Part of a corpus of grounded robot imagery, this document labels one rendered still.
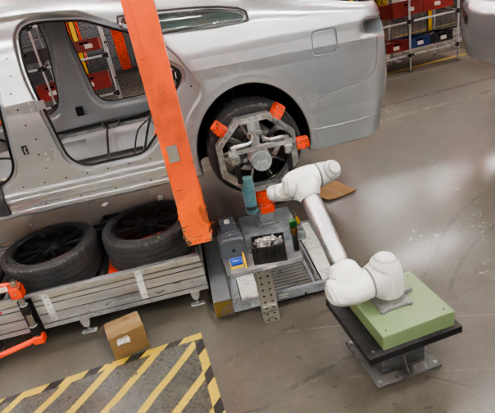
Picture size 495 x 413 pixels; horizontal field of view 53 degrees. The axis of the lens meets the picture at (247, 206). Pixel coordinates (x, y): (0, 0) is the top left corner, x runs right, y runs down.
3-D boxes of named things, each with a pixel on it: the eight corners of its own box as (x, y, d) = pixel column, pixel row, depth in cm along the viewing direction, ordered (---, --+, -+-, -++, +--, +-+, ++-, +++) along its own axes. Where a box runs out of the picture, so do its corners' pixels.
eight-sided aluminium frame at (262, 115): (299, 178, 353) (289, 104, 328) (301, 181, 347) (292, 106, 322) (225, 195, 349) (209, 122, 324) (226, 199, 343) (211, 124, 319)
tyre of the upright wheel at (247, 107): (191, 164, 362) (270, 192, 383) (193, 176, 341) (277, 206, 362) (226, 80, 340) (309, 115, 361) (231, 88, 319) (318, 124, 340)
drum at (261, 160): (267, 158, 343) (265, 139, 336) (274, 169, 324) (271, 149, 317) (247, 162, 342) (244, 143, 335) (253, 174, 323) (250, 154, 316)
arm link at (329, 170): (329, 161, 275) (307, 168, 273) (340, 152, 258) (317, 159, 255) (338, 183, 274) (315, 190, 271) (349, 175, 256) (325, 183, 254)
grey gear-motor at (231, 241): (242, 246, 380) (234, 206, 364) (252, 276, 343) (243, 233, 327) (220, 251, 379) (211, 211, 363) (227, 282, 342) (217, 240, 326)
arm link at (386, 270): (410, 293, 245) (409, 256, 235) (379, 306, 241) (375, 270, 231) (392, 277, 259) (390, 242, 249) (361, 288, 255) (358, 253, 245)
